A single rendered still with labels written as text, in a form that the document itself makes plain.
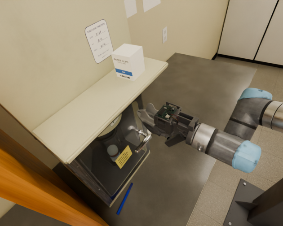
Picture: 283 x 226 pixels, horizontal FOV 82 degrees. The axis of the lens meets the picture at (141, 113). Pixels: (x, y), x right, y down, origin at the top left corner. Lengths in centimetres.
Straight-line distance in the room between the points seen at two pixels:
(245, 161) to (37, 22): 49
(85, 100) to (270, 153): 210
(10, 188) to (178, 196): 66
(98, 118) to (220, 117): 88
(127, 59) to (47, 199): 30
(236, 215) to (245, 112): 139
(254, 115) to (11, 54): 55
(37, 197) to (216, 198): 166
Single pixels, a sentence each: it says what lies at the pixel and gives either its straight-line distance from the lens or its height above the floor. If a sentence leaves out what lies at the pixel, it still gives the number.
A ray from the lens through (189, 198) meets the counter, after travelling 82.
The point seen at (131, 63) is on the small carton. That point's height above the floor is 155.
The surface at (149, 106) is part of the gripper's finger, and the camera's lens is 54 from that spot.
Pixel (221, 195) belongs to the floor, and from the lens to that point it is 187.
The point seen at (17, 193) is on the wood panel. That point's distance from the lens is 31.
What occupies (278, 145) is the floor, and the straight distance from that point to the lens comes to 237.
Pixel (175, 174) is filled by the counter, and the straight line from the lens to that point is 85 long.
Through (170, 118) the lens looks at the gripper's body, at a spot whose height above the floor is 138.
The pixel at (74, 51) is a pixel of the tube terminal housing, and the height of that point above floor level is 160.
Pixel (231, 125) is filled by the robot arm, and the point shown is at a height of 132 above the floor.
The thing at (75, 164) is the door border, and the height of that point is 135.
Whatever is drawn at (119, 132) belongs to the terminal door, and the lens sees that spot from 54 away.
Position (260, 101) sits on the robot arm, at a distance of 55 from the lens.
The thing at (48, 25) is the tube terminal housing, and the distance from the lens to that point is 34.
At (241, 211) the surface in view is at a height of 2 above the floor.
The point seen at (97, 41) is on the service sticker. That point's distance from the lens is 40.
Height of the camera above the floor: 173
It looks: 46 degrees down
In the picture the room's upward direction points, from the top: 10 degrees counter-clockwise
